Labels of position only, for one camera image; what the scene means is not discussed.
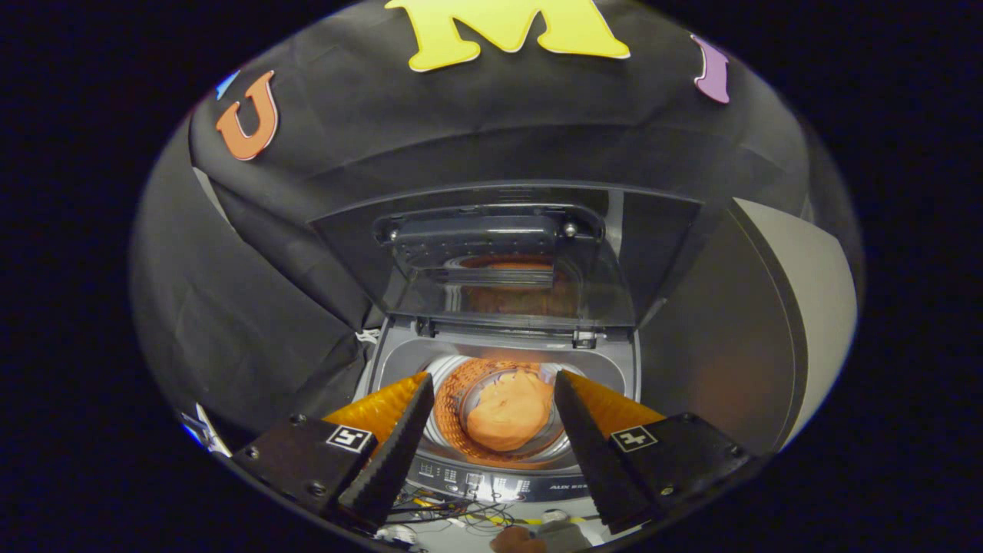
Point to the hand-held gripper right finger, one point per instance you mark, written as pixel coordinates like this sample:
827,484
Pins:
599,461

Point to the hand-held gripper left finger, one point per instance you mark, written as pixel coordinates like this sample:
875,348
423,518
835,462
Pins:
395,461

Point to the yellow orange polo shirt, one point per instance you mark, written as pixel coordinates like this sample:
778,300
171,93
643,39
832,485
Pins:
507,411

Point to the transparent washing machine lid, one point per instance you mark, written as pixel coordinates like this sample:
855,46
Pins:
637,246

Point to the person's grey clothing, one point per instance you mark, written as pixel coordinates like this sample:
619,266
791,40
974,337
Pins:
564,531

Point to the white and blue sheet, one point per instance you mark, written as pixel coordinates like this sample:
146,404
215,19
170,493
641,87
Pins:
206,432

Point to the grey cabinet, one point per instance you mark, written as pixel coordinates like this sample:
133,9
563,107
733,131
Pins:
822,307

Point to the black backdrop cloth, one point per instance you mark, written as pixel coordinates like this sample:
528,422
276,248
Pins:
430,130

